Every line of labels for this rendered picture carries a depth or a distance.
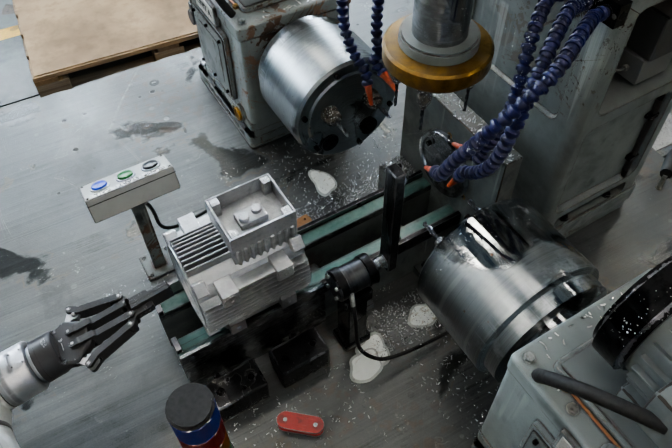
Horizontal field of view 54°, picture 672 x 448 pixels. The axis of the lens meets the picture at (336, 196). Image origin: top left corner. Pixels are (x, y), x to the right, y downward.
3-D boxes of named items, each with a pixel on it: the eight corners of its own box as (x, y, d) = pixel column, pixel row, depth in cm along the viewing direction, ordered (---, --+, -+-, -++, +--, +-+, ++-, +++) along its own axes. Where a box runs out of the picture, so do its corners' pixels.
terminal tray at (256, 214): (270, 197, 120) (267, 171, 114) (299, 238, 114) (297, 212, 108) (210, 225, 116) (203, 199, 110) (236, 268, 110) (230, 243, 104)
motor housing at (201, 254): (267, 232, 134) (258, 169, 119) (314, 302, 123) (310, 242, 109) (175, 276, 127) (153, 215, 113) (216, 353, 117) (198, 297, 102)
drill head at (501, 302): (487, 230, 134) (510, 144, 115) (642, 396, 111) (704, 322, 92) (384, 284, 126) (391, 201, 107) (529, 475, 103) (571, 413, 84)
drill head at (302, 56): (323, 55, 171) (320, -32, 152) (403, 141, 151) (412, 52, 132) (235, 89, 163) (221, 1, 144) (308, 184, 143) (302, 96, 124)
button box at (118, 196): (171, 174, 133) (162, 152, 130) (181, 188, 127) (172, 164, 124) (88, 209, 127) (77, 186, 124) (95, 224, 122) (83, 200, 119)
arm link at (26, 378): (-17, 348, 105) (18, 328, 106) (12, 369, 113) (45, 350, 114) (-5, 395, 100) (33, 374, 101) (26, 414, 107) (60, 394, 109)
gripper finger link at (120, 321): (66, 340, 107) (69, 347, 106) (130, 306, 109) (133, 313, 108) (77, 350, 110) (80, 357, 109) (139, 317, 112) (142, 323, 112)
